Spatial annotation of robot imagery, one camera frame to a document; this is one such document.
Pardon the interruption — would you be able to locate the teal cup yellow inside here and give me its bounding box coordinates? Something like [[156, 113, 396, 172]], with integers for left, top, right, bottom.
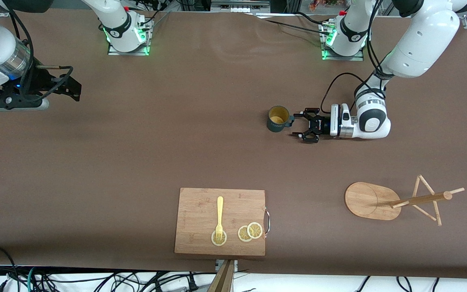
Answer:
[[267, 105, 295, 133]]

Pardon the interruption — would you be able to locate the wooden cup rack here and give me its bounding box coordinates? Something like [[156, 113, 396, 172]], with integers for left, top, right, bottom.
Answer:
[[344, 174, 465, 227]]

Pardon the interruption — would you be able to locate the yellow plastic fork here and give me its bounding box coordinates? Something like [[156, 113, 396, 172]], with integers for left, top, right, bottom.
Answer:
[[215, 196, 224, 240]]

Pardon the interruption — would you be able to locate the grey device behind table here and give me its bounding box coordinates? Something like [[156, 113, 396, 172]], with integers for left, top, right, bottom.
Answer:
[[210, 0, 270, 13]]

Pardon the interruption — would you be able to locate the bamboo cutting board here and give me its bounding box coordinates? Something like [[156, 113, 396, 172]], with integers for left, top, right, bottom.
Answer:
[[174, 187, 266, 257]]

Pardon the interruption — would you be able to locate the wooden beam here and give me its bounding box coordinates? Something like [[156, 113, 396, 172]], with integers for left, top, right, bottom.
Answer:
[[207, 260, 235, 292]]

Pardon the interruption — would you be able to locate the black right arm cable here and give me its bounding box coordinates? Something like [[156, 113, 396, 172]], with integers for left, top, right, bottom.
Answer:
[[9, 8, 74, 102]]

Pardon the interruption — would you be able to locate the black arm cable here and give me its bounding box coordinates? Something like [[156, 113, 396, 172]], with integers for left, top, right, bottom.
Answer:
[[321, 0, 386, 119], [9, 8, 74, 102]]

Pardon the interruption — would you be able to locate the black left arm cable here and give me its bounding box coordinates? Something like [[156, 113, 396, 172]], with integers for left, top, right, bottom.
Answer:
[[321, 0, 386, 119]]

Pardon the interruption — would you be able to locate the black cable on table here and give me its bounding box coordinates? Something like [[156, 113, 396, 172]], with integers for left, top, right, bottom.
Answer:
[[254, 11, 331, 36]]

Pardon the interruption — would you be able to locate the teal floor cable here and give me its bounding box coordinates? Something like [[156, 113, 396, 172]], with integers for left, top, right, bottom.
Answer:
[[25, 267, 39, 292]]

